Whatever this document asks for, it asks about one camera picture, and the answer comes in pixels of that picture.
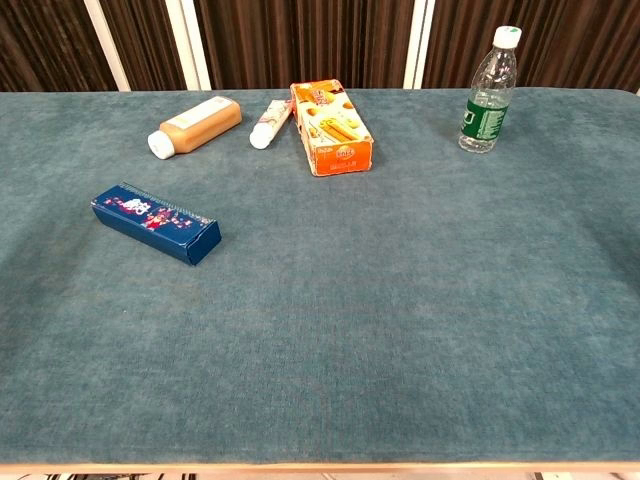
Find blue and white box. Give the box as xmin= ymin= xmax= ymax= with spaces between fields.
xmin=90 ymin=181 xmax=223 ymax=267

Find teal table cloth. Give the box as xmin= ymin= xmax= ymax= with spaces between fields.
xmin=0 ymin=87 xmax=640 ymax=465

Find orange biscuit box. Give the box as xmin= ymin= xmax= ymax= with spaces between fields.
xmin=289 ymin=78 xmax=375 ymax=178

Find white toothpaste tube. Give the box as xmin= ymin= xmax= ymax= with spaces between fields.
xmin=248 ymin=98 xmax=294 ymax=151

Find brown bottle with white cap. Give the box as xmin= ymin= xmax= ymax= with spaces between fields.
xmin=147 ymin=95 xmax=244 ymax=160

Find dark brown pleated curtain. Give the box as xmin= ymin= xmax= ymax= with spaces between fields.
xmin=0 ymin=0 xmax=640 ymax=95

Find clear water bottle green label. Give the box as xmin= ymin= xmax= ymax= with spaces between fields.
xmin=458 ymin=25 xmax=523 ymax=155

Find white aluminium frame post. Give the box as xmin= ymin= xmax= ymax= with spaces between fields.
xmin=402 ymin=0 xmax=436 ymax=90
xmin=83 ymin=0 xmax=132 ymax=92
xmin=164 ymin=0 xmax=212 ymax=91

